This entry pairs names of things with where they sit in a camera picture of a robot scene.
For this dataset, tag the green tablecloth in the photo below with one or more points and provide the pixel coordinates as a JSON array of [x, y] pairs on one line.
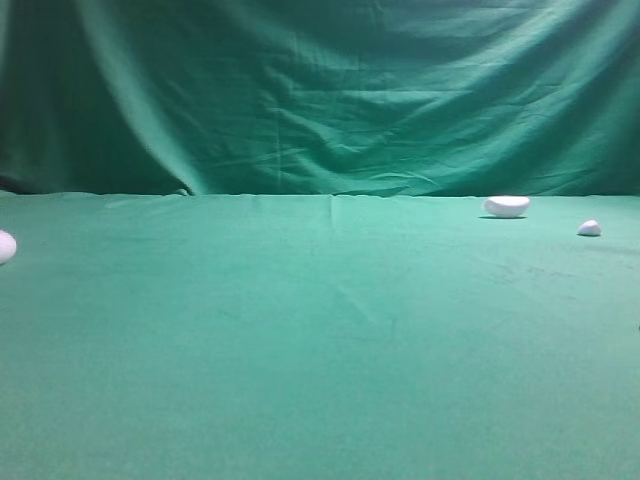
[[318, 337]]

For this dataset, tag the white bluetooth earphone case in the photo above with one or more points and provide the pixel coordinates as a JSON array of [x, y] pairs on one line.
[[8, 247]]

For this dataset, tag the white oval case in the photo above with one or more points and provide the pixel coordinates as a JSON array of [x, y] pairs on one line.
[[506, 206]]

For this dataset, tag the green backdrop curtain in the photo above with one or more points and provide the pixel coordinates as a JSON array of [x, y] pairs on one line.
[[385, 98]]

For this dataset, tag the small white earbud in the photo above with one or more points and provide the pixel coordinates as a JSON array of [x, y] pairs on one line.
[[590, 228]]

